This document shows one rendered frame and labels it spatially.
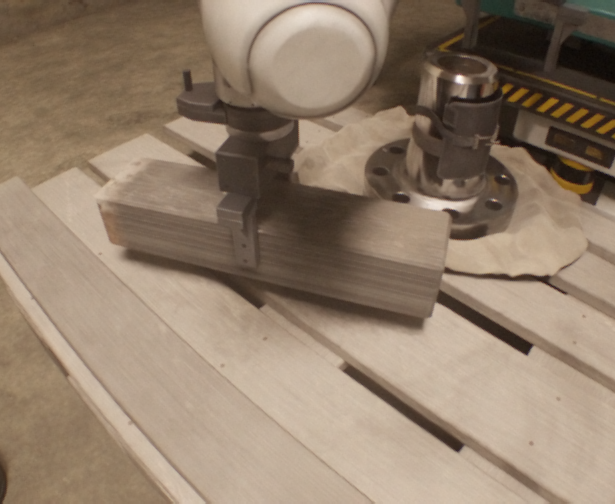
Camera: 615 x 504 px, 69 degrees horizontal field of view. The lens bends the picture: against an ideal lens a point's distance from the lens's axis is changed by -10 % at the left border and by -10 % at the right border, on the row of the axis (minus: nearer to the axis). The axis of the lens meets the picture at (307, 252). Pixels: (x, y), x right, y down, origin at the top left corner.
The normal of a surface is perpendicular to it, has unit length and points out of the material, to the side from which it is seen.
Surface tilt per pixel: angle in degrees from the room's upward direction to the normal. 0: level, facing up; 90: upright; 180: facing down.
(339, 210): 0
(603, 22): 90
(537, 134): 90
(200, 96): 0
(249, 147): 0
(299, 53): 97
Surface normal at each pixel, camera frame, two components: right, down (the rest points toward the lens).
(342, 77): 0.13, 0.74
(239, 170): -0.31, 0.64
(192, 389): 0.00, -0.74
